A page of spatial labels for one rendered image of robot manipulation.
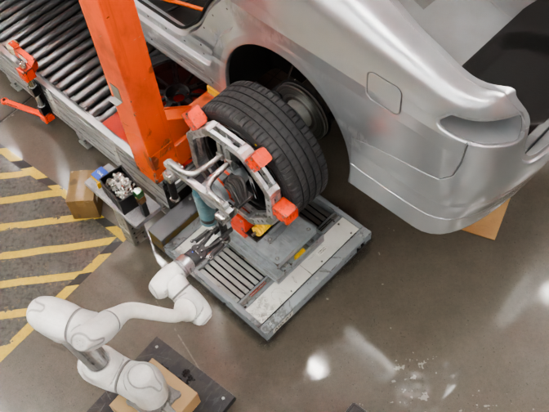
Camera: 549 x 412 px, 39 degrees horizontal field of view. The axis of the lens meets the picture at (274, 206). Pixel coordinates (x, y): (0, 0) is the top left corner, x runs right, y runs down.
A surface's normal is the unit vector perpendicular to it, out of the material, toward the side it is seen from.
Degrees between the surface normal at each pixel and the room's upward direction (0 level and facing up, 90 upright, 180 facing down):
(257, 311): 0
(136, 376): 6
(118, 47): 90
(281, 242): 0
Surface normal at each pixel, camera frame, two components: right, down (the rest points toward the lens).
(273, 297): -0.07, -0.57
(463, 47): 0.17, -0.37
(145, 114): 0.72, 0.54
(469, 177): -0.11, 0.82
